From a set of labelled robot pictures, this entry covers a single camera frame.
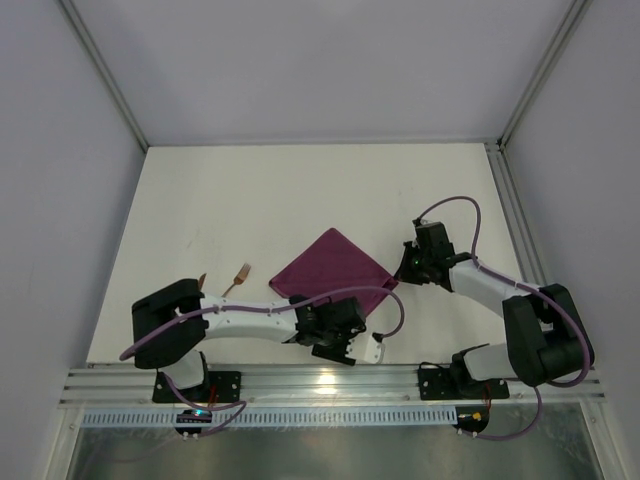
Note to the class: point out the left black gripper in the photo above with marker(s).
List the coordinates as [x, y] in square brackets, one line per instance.
[333, 352]

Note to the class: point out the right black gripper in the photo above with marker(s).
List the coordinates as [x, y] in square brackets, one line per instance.
[407, 267]

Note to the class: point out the purple cloth napkin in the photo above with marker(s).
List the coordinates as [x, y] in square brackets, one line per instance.
[330, 263]

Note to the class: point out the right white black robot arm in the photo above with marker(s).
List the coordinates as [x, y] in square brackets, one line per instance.
[545, 340]

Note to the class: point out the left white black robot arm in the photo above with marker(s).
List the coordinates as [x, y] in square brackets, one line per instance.
[169, 325]

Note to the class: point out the copper fork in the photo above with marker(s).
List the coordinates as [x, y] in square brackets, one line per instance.
[239, 278]

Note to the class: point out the copper knife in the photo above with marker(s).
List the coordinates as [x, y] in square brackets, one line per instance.
[201, 281]

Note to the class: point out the right black controller board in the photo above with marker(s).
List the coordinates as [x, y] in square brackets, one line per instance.
[471, 421]

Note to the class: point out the black controller board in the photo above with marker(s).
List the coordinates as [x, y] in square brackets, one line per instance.
[192, 422]
[471, 421]

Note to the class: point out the left black controller board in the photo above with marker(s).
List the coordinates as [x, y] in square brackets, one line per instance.
[192, 422]

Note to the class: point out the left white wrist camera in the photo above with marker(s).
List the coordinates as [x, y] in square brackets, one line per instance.
[366, 349]

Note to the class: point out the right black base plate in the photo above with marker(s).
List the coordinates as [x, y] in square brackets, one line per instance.
[443, 382]

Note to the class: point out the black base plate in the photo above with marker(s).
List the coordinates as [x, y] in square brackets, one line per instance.
[218, 387]
[443, 382]

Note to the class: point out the slotted grey cable duct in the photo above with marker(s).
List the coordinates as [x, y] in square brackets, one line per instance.
[274, 417]

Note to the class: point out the right aluminium side rail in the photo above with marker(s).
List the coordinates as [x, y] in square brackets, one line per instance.
[528, 258]

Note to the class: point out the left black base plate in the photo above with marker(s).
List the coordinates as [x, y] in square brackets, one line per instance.
[218, 387]

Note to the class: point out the right aluminium corner post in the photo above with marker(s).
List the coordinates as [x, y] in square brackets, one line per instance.
[553, 52]

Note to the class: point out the aluminium corner post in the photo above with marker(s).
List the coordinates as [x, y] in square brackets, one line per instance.
[553, 52]
[80, 30]

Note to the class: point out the left aluminium corner post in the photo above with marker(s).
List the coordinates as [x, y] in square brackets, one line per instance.
[80, 30]

